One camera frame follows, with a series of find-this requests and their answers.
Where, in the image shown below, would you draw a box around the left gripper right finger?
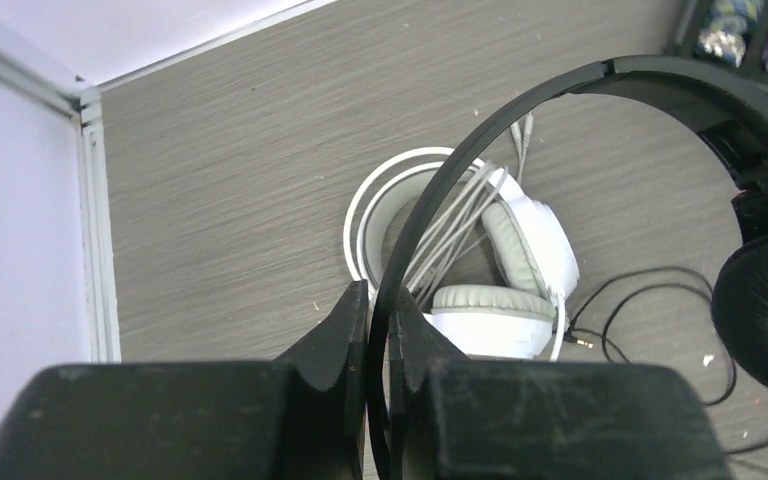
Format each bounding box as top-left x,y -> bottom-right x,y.
388,293 -> 730,479

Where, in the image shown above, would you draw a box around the black poker chip case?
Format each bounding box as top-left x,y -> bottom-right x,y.
664,1 -> 768,94

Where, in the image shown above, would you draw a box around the small white headphones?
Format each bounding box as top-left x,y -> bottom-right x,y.
342,147 -> 579,361

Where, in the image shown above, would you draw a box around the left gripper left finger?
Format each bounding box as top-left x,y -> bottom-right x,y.
0,281 -> 369,479

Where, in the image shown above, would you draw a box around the black headphones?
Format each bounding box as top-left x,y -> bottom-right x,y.
366,55 -> 768,479

